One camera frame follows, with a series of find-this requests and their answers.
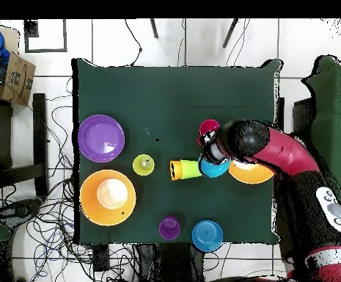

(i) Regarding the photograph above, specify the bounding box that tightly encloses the cardboard box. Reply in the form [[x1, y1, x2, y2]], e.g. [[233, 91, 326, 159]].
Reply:
[[0, 54, 37, 107]]

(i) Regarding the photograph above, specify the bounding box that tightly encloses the tangle of floor cables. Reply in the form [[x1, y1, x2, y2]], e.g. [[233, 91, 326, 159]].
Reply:
[[0, 77, 139, 282]]

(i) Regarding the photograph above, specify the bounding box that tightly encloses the black power brick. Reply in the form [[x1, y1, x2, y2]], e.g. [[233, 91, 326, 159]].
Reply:
[[92, 243, 110, 272]]

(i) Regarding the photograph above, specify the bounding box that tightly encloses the black floor cable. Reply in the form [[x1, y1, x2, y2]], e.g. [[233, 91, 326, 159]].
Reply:
[[125, 18, 143, 67]]

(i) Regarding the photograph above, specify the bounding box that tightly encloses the black monitor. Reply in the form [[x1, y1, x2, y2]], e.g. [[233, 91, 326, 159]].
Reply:
[[292, 97, 316, 139]]

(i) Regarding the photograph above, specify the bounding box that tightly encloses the green cup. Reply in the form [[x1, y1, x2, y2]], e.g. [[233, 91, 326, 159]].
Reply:
[[180, 159, 203, 180]]

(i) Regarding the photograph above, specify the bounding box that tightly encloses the purple bowl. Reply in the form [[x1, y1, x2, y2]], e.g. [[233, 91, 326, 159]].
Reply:
[[77, 114, 126, 163]]

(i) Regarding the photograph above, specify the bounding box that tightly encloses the black bench stand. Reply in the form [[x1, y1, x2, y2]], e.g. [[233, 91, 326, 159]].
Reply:
[[0, 93, 49, 198]]

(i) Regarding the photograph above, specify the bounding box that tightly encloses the red cup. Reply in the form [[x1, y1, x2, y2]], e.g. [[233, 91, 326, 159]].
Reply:
[[199, 118, 221, 137]]

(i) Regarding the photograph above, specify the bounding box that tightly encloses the large orange bowl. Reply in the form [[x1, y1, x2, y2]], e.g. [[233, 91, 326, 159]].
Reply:
[[79, 169, 137, 227], [227, 159, 276, 185]]

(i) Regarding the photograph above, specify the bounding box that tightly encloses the yellow cup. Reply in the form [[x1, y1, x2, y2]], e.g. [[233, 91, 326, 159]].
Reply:
[[132, 153, 155, 177]]

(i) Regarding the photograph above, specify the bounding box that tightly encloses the orange cup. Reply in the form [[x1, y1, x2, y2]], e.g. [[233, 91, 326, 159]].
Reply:
[[169, 159, 183, 181]]

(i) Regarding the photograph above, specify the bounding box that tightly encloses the purple cup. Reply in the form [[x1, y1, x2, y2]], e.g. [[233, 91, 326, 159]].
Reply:
[[158, 214, 181, 241]]

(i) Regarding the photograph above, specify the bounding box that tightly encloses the dark green tablecloth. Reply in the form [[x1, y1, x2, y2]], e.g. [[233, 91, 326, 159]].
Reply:
[[71, 57, 284, 246]]

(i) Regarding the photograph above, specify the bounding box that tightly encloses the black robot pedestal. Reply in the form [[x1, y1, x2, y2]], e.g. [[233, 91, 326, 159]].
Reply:
[[136, 243, 207, 282]]

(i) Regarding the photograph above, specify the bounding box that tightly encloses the light blue opaque bowl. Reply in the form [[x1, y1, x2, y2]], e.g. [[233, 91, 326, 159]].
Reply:
[[197, 155, 232, 179]]

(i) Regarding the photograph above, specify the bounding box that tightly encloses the translucent blue bowl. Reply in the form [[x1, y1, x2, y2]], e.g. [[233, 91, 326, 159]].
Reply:
[[191, 220, 224, 253]]

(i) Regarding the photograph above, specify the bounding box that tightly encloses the black square frame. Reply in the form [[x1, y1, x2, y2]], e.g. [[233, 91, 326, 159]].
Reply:
[[23, 18, 68, 54]]

